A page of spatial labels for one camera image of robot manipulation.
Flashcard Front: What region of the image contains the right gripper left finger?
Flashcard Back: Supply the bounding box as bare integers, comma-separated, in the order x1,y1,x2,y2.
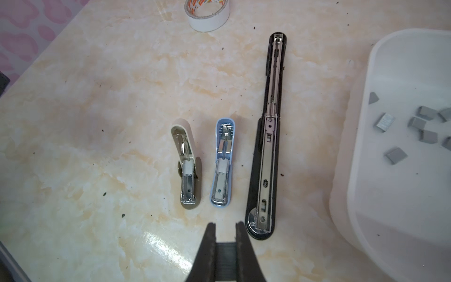
186,223,216,282

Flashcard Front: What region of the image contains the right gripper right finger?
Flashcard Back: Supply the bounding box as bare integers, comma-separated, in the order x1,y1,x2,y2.
236,222,266,282

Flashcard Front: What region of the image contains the staple strip large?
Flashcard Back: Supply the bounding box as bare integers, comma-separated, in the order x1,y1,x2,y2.
215,242,237,282

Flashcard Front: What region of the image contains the black stapler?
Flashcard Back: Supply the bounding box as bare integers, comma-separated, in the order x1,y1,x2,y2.
245,32,287,240

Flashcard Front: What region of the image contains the light blue mini stapler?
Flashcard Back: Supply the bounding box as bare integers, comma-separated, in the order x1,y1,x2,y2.
210,117,235,208

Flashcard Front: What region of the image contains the white mini stapler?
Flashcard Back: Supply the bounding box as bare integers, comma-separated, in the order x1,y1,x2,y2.
170,119,202,210

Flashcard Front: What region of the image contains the white plastic tray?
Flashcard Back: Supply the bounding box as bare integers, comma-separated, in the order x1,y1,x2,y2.
330,29,451,282

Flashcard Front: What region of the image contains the white tape roll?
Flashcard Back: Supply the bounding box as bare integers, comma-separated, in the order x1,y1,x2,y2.
184,0,230,32

